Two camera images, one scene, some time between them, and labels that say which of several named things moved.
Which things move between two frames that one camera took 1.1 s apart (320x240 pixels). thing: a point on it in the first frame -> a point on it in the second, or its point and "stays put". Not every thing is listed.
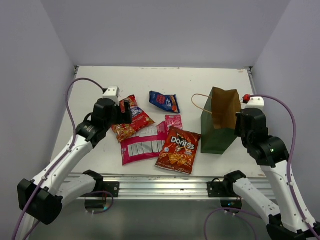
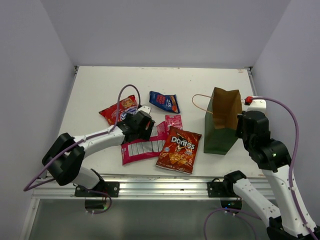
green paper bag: x=218 y=124 stays put
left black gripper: x=125 y=117 -> x=145 y=133
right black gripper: x=237 y=131 stays put
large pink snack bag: x=146 y=143 stays put
